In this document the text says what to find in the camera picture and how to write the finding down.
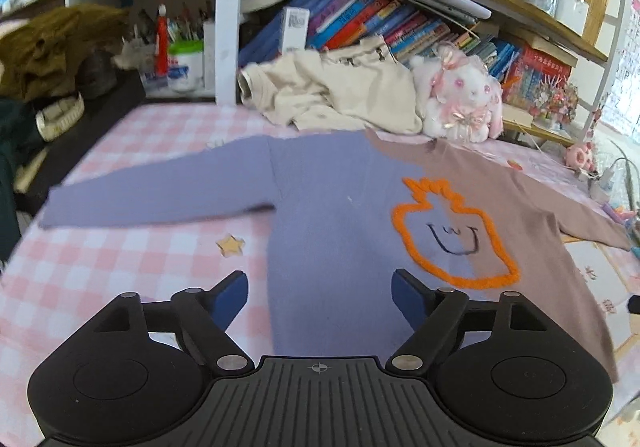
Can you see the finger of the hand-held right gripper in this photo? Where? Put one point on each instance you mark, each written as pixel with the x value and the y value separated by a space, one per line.
pixel 634 304

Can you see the pink checked table mat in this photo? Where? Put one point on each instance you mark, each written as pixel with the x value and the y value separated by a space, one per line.
pixel 125 257

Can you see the dark round object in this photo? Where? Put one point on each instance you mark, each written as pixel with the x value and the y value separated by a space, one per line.
pixel 99 74

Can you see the red boxed book set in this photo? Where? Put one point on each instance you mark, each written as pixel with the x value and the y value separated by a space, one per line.
pixel 540 72

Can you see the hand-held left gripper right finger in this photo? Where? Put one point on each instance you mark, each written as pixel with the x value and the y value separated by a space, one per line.
pixel 407 299

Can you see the wooden shelf board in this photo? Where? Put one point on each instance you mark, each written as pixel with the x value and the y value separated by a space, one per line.
pixel 530 22

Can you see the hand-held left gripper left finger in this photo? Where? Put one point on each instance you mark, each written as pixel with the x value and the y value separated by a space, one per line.
pixel 232 298

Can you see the white shelf post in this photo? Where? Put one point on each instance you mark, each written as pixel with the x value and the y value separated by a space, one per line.
pixel 227 17

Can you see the white pink plush bunny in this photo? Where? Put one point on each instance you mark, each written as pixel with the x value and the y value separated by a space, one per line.
pixel 460 97

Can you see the purple and mauve sweater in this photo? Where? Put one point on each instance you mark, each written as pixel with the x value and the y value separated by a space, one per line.
pixel 340 227

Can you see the row of colourful books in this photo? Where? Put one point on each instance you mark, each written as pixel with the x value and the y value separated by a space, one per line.
pixel 380 22

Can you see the cream garment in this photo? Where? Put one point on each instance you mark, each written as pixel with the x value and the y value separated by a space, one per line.
pixel 345 87

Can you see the cup of pens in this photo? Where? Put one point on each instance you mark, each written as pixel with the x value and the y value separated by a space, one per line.
pixel 185 27

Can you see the white jar green lid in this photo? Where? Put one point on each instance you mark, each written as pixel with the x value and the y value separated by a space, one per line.
pixel 186 67

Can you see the small pink plush toy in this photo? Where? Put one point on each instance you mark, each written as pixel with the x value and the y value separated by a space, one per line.
pixel 580 157

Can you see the sparkly pink bouquet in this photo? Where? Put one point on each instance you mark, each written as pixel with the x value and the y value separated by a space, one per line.
pixel 557 102

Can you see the red hanging tassel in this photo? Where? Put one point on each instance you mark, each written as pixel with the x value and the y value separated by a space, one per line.
pixel 162 42

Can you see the clear storage boxes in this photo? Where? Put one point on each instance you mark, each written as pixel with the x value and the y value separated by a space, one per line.
pixel 567 7

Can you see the olive green cloth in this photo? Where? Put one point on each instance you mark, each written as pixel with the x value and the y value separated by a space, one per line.
pixel 55 47

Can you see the white carton box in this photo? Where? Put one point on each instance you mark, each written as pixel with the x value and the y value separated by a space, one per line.
pixel 295 29

